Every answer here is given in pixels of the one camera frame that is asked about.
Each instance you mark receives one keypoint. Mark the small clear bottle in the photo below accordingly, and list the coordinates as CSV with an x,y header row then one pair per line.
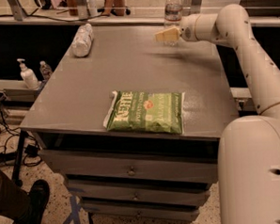
x,y
45,69

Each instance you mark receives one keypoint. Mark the grey drawer cabinet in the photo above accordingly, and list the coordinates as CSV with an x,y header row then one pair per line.
x,y
134,173

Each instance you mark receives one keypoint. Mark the black shoe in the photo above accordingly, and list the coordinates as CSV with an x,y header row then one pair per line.
x,y
38,195

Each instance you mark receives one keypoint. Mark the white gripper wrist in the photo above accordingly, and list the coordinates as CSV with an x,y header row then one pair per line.
x,y
187,28

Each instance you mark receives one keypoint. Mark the white pump lotion bottle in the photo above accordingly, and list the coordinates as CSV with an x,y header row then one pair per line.
x,y
28,75

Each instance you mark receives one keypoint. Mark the clear plastic water bottle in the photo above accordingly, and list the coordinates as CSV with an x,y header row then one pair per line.
x,y
172,13

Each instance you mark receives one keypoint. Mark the green kettle chips bag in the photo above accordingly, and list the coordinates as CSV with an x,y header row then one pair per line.
x,y
145,112

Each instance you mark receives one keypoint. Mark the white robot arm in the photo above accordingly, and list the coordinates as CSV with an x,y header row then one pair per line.
x,y
249,148

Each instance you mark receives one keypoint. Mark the blue tape cross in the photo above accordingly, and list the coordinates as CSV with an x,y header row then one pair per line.
x,y
76,214

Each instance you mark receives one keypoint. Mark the black tripod leg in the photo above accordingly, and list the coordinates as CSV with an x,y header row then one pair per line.
x,y
18,160

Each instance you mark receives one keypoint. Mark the brown trouser leg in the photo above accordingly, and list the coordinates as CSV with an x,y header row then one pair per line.
x,y
14,201

